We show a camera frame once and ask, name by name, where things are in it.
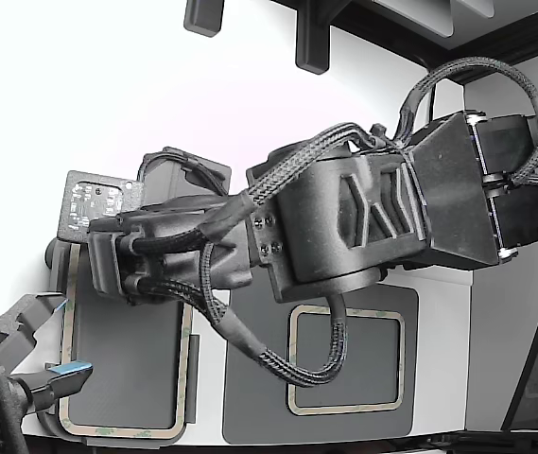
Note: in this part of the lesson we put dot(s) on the black stand foot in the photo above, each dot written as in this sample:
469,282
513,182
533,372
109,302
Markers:
313,38
202,16

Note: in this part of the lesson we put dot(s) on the dark grey flat mat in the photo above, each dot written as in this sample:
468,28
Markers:
259,378

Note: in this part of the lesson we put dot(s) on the grey idle gripper finger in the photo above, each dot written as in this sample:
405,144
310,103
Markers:
65,380
27,312

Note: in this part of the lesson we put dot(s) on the black enclosure frame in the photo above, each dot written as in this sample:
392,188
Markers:
344,16

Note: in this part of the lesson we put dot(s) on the grey frame holder plate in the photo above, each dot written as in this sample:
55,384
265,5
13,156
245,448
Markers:
122,359

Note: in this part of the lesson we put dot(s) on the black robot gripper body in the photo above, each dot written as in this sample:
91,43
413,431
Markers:
178,265

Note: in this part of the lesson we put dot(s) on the black gripper camera board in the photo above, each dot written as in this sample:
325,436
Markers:
89,203

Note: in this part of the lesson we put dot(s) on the tan rectangular frame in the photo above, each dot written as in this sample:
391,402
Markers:
184,369
353,409

